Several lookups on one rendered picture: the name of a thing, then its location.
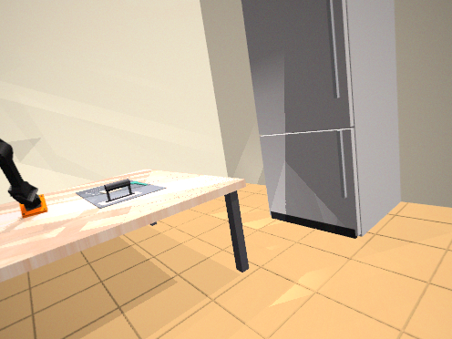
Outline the grey rectangular mat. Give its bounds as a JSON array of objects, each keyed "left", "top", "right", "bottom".
[{"left": 76, "top": 183, "right": 164, "bottom": 209}]

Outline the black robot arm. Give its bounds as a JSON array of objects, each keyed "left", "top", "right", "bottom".
[{"left": 0, "top": 139, "right": 42, "bottom": 211}]

